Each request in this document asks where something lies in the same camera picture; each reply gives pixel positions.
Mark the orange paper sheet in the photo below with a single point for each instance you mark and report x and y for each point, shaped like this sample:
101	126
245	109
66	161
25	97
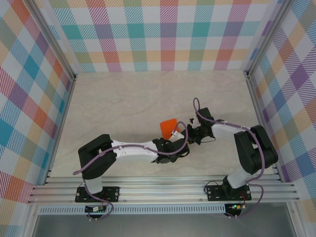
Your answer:
168	127

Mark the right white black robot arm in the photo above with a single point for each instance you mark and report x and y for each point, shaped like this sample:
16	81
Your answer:
223	129

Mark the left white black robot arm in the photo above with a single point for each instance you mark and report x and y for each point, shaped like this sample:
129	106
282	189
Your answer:
133	151

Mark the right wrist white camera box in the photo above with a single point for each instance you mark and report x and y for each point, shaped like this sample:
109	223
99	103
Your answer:
196	122

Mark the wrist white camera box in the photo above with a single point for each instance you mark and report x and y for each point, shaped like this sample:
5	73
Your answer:
176	135
196	122

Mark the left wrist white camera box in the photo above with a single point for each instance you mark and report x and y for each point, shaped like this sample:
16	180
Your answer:
176	135

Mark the aluminium mounting rail frame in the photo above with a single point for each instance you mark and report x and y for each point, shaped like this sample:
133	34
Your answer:
160	190

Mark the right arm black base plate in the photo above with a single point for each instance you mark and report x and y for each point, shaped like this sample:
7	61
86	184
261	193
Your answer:
214	193

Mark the aluminium side rail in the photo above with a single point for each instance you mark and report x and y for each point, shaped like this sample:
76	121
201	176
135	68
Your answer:
263	128
60	130

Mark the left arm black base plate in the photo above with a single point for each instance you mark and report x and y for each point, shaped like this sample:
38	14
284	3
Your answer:
112	193

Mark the aluminium corner post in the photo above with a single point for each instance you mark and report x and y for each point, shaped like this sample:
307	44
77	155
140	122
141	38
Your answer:
269	37
53	39

